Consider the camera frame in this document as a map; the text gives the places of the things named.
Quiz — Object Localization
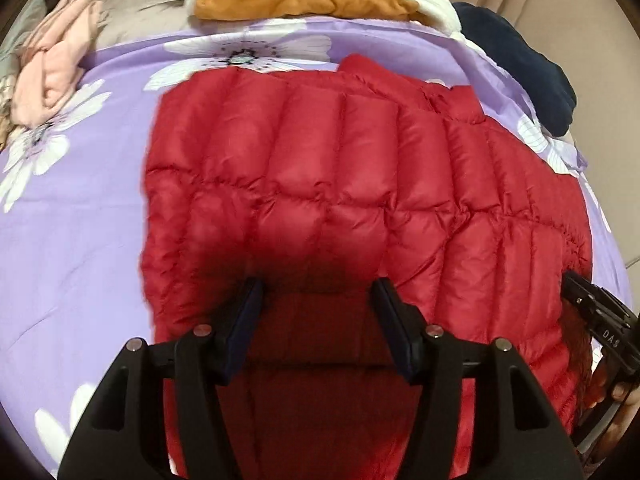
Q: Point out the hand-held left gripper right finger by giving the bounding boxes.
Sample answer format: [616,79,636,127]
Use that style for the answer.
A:
[370,277,586,480]

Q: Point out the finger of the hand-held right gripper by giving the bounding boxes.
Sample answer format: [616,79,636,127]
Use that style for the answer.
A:
[562,272,637,333]

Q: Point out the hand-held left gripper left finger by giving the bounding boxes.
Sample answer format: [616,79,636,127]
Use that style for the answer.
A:
[57,277,266,480]

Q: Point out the red puffer jacket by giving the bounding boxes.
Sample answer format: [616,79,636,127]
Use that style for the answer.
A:
[140,52,621,480]

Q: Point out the person's right hand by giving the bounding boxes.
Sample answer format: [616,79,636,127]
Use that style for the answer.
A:
[590,355,640,463]

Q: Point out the purple floral bedsheet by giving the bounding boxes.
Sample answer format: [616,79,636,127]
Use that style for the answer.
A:
[0,17,640,480]

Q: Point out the navy blue garment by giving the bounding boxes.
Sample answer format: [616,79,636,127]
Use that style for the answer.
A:
[452,2,576,136]

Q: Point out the pink garment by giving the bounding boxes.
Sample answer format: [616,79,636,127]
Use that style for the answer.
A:
[12,0,103,128]

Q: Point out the grey blanket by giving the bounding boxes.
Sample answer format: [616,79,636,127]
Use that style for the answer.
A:
[95,0,201,51]

